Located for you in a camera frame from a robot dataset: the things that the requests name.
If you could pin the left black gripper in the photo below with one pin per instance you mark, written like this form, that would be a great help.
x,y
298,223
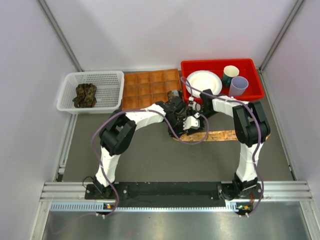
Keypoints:
x,y
180,132

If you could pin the orange patterned tie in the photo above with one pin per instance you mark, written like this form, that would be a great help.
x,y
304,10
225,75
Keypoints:
x,y
212,136

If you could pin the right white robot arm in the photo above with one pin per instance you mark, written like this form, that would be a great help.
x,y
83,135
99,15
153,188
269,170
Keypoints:
x,y
251,129

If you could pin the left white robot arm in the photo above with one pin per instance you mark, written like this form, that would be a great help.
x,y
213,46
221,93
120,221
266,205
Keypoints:
x,y
116,135

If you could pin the rolled dark patterned tie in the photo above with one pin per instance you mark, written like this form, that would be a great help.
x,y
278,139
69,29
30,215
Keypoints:
x,y
174,93

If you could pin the white paper plate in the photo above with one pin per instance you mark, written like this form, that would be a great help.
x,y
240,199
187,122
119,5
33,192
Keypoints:
x,y
204,80

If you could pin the lavender plastic cup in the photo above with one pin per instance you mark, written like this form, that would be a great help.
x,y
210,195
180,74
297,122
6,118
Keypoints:
x,y
238,86

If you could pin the green cup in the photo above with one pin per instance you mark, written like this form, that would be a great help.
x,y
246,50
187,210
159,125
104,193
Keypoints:
x,y
229,72

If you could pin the orange compartment tray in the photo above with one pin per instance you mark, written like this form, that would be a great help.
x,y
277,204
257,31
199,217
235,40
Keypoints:
x,y
142,89

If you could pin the red plastic bin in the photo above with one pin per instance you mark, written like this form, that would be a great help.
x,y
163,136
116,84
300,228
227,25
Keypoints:
x,y
247,69

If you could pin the white perforated plastic basket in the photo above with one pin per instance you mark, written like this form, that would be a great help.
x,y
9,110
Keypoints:
x,y
109,91

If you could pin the dark camouflage tie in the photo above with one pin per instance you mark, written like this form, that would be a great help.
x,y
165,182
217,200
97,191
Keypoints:
x,y
85,96

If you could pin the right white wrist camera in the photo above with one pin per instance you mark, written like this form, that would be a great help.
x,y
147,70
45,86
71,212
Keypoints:
x,y
193,104

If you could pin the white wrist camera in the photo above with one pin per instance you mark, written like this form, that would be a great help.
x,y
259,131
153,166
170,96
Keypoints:
x,y
192,122
193,104

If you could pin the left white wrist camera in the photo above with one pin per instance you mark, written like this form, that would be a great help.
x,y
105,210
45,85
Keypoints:
x,y
192,122

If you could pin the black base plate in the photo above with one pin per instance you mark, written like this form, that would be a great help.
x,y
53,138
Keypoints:
x,y
181,194

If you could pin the slotted cable duct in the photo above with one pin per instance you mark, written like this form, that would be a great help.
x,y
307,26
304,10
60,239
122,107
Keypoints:
x,y
105,207

